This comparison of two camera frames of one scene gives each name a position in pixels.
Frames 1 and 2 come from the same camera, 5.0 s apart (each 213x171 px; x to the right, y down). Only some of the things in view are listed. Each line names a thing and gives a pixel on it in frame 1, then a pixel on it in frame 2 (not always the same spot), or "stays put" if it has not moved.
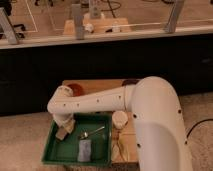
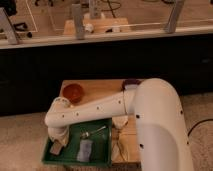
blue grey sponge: x=84 y=150 stays put
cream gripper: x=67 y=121 -> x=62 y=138
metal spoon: x=88 y=133 stays put
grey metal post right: x=174 y=15 stays put
